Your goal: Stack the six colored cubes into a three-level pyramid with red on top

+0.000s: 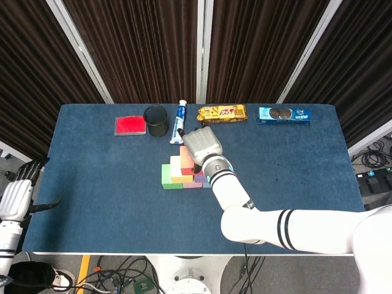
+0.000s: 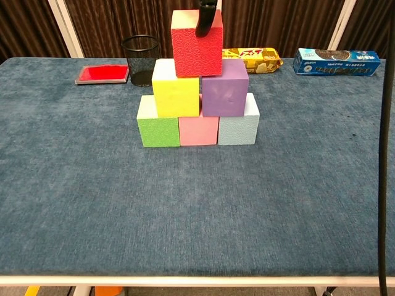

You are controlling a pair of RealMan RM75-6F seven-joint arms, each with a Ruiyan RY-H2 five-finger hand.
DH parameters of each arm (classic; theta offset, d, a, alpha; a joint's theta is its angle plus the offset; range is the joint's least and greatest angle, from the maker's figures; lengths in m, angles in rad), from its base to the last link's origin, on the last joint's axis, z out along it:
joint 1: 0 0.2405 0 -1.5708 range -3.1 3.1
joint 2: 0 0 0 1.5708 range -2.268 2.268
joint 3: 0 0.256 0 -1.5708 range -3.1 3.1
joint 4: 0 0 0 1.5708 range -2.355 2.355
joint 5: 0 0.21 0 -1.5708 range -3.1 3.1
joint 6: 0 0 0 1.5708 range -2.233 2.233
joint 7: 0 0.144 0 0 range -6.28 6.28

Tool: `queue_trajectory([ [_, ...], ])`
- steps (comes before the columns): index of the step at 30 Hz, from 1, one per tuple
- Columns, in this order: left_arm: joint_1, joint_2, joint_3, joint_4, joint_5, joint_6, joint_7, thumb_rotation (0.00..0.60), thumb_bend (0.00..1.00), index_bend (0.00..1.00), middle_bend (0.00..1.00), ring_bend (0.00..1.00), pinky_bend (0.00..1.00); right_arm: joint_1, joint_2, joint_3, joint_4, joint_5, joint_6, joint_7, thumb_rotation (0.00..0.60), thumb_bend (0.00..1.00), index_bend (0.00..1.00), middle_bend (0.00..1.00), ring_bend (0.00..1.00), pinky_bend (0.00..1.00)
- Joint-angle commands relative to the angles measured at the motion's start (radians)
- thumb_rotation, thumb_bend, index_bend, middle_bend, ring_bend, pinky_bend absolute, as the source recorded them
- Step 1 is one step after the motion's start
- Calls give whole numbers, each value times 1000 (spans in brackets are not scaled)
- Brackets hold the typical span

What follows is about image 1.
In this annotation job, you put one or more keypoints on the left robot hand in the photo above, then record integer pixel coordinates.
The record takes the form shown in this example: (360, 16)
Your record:
(16, 196)

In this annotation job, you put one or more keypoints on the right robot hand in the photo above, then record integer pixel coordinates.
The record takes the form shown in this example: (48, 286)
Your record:
(202, 144)

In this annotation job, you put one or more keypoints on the red cube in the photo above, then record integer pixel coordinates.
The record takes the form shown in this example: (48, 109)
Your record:
(185, 160)

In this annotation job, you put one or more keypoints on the purple cube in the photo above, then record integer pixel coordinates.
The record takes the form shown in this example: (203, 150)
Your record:
(200, 177)

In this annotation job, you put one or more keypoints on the yellow cube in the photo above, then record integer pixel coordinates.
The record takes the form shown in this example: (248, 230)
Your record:
(177, 171)

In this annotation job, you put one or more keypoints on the light blue cube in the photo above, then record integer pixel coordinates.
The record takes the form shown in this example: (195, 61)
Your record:
(206, 184)

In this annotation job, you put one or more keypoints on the green cube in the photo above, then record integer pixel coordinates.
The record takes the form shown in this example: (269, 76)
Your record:
(170, 177)

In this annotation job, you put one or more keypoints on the pink cube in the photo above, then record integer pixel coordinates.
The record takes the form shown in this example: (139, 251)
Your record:
(191, 185)

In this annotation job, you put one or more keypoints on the black floor caster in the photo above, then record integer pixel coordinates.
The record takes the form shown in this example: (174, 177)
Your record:
(9, 175)

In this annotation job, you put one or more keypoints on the white blue toothpaste tube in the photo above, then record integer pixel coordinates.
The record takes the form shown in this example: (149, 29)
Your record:
(178, 122)

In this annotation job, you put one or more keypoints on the yellow biscuit packet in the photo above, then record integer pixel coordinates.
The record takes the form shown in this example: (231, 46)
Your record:
(222, 114)

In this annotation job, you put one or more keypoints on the black mesh pen cup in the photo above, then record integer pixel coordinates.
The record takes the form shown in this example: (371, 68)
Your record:
(157, 128)

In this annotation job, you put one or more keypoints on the red ink pad case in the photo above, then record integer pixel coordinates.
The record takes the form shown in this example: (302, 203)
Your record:
(130, 125)

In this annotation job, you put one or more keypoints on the black trouser leg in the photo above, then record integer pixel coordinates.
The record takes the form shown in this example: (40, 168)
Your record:
(30, 275)

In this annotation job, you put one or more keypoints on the blue sandwich cookie box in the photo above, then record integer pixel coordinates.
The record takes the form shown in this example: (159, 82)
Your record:
(283, 115)

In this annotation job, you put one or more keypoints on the white sneaker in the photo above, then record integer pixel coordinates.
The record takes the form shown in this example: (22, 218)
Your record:
(62, 278)

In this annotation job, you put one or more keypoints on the small orange floor item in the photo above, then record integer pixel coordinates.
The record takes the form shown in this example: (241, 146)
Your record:
(96, 269)

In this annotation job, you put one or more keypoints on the brown ribbed partition panel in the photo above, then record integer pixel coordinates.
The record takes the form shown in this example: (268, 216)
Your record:
(131, 46)
(260, 46)
(361, 61)
(30, 76)

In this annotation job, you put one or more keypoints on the small green box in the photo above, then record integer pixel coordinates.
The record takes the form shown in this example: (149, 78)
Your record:
(141, 286)

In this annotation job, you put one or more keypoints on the black power strip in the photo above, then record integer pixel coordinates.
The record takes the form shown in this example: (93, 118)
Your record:
(372, 174)

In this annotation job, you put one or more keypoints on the white partition post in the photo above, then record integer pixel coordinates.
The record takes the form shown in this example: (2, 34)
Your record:
(79, 49)
(204, 46)
(306, 52)

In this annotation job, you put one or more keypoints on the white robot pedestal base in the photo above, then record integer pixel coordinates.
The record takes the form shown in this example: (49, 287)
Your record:
(190, 275)

